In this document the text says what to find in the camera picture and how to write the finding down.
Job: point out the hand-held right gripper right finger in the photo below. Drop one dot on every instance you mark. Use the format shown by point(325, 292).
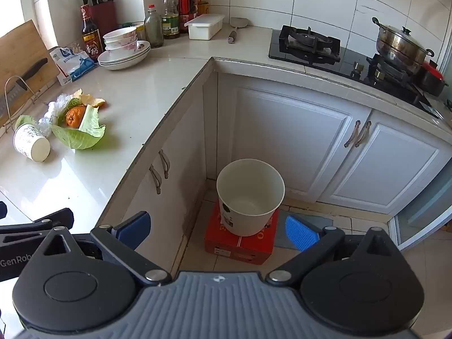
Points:
point(300, 233)

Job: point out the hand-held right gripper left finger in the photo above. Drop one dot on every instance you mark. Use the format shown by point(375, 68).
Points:
point(133, 226)

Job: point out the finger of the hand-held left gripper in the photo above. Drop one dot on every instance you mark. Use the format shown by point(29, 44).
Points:
point(53, 220)

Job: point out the white plastic bucket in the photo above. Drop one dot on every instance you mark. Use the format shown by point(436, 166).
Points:
point(247, 219)

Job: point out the white paper cup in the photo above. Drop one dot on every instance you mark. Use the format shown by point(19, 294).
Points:
point(30, 143)

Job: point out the large green cabbage leaf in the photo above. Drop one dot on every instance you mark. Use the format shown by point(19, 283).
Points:
point(79, 139)

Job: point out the small green cabbage leaf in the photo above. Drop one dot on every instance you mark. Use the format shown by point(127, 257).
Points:
point(23, 120)

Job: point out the mandarin orange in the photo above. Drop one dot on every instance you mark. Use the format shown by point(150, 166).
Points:
point(75, 117)

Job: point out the clear plastic wrap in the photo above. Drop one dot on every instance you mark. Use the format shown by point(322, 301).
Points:
point(56, 107)

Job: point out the orange peel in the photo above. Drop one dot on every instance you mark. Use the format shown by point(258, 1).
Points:
point(93, 99)

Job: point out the white cabinet door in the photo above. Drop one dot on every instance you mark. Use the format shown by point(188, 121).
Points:
point(141, 204)
point(282, 130)
point(187, 137)
point(395, 162)

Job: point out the red mat under bin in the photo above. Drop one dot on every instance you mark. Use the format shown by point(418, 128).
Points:
point(243, 247)

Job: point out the white blue salt bag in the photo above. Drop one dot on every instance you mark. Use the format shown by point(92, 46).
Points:
point(72, 63)

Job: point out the white floral bowl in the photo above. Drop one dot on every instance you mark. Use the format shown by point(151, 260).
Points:
point(120, 33)
point(122, 44)
point(123, 52)

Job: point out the bamboo cutting board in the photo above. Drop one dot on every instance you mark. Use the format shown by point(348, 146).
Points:
point(24, 46)

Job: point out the black glass gas stove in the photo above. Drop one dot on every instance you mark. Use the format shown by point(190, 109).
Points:
point(353, 61)

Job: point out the white floral plate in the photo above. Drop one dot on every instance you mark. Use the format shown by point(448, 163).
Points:
point(143, 46)

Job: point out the dark vinegar bottle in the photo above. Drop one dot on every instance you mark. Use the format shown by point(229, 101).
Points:
point(91, 39)

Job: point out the clear jar with yellow lid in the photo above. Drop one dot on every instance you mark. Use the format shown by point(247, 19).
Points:
point(140, 31)

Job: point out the glass bottle with red cap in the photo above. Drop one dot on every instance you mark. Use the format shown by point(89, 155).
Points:
point(154, 30)

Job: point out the black pot with red lid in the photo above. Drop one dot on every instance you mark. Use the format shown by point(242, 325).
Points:
point(430, 77)

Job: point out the oil bottle with green label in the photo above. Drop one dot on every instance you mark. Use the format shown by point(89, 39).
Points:
point(170, 21)

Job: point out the dark red knife block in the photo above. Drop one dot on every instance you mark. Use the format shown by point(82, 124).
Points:
point(106, 17)

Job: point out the white plastic lidded container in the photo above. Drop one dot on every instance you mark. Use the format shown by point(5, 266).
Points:
point(203, 26)

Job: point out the steel pot with lid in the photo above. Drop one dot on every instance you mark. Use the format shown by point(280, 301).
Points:
point(399, 44)

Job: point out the bottle with red label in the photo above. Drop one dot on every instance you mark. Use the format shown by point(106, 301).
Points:
point(185, 10)

